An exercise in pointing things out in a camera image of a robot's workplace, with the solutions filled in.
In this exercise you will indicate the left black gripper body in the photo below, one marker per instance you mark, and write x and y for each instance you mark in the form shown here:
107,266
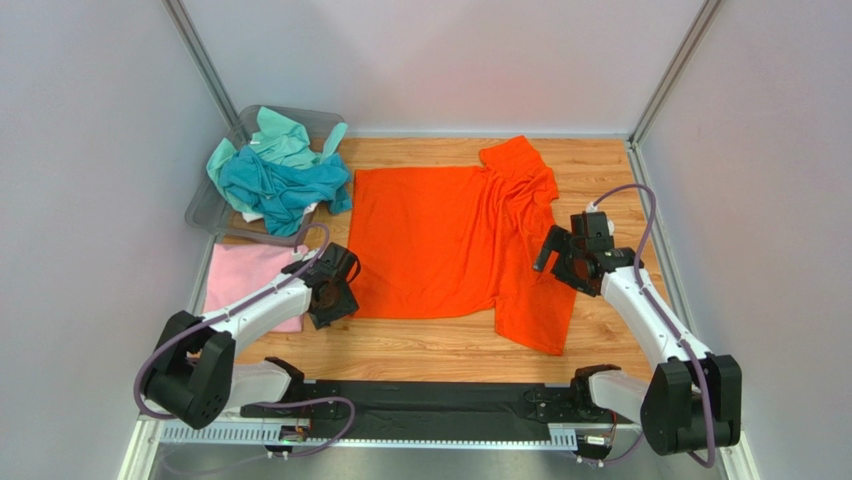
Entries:
342,302

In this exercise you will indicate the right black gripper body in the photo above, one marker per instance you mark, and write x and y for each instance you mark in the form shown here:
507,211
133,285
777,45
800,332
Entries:
569,253

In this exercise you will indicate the orange t shirt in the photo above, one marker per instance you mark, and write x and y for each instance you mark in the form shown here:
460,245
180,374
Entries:
444,242

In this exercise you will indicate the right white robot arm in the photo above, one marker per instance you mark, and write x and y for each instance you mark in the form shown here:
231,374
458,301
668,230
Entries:
693,401

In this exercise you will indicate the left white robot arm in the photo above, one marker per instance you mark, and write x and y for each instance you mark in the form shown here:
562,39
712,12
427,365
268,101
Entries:
192,375

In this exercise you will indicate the dark teal t shirt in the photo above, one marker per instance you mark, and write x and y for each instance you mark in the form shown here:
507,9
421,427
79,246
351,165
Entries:
282,193

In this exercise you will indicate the white cloth in bin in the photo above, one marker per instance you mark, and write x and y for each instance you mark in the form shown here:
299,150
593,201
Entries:
252,217

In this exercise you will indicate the light mint t shirt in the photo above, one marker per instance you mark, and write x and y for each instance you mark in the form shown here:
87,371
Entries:
295,138

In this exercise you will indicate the black base cloth strip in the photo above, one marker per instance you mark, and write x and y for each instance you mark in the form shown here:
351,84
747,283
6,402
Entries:
455,411

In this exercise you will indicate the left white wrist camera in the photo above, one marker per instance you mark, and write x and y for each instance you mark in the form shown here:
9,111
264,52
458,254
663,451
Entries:
303,253

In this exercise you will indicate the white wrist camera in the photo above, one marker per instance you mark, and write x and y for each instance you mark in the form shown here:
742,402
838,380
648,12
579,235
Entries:
303,253
592,207

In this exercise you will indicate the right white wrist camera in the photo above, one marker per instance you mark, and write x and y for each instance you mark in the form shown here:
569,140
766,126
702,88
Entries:
592,207

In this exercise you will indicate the aluminium frame rail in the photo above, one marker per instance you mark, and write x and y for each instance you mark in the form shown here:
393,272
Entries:
309,443

